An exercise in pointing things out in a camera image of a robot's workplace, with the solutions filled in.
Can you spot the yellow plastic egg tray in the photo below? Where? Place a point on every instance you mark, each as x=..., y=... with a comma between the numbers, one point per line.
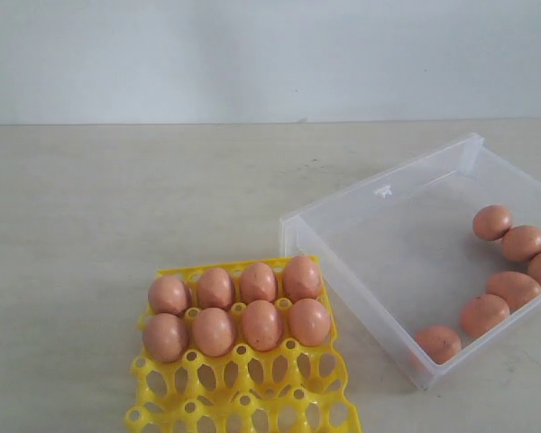
x=292, y=388

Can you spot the clear plastic bin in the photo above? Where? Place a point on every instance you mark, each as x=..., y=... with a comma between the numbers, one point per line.
x=399, y=251

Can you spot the brown egg front bottom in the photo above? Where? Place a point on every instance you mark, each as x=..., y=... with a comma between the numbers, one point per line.
x=439, y=342

